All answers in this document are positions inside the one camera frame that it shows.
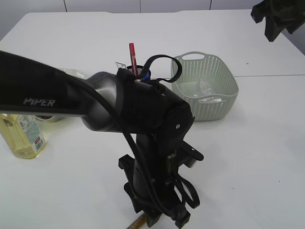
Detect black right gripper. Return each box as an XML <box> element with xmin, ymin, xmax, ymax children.
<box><xmin>251</xmin><ymin>0</ymin><xmax>305</xmax><ymax>42</ymax></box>

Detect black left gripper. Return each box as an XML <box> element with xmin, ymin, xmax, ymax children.
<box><xmin>118</xmin><ymin>154</ymin><xmax>191</xmax><ymax>228</ymax></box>

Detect gold marker pen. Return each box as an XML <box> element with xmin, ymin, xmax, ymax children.
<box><xmin>127</xmin><ymin>213</ymin><xmax>147</xmax><ymax>229</ymax></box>

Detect clear plastic sheet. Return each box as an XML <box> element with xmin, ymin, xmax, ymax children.
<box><xmin>190</xmin><ymin>80</ymin><xmax>224</xmax><ymax>103</ymax></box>

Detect red marker pen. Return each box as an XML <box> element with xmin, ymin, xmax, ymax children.
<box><xmin>129</xmin><ymin>42</ymin><xmax>138</xmax><ymax>78</ymax></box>

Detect clear plastic ruler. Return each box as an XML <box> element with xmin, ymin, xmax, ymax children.
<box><xmin>115</xmin><ymin>62</ymin><xmax>127</xmax><ymax>69</ymax></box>

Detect yellow tea drink bottle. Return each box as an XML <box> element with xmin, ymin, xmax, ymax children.
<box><xmin>0</xmin><ymin>114</ymin><xmax>46</xmax><ymax>159</ymax></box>

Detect blue scissors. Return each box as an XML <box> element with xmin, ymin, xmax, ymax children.
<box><xmin>141</xmin><ymin>73</ymin><xmax>151</xmax><ymax>82</ymax></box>

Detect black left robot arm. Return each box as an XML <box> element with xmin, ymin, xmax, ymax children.
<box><xmin>0</xmin><ymin>52</ymin><xmax>200</xmax><ymax>228</ymax></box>

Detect green woven plastic basket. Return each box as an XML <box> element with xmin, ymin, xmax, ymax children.
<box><xmin>172</xmin><ymin>51</ymin><xmax>239</xmax><ymax>122</ymax></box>

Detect black mesh pen holder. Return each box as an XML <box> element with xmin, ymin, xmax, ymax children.
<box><xmin>123</xmin><ymin>65</ymin><xmax>151</xmax><ymax>83</ymax></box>

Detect pale green wavy plate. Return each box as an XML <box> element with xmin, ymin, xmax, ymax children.
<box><xmin>35</xmin><ymin>68</ymin><xmax>90</xmax><ymax>123</ymax></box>

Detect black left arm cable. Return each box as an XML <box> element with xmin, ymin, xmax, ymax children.
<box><xmin>59</xmin><ymin>54</ymin><xmax>201</xmax><ymax>215</ymax></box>

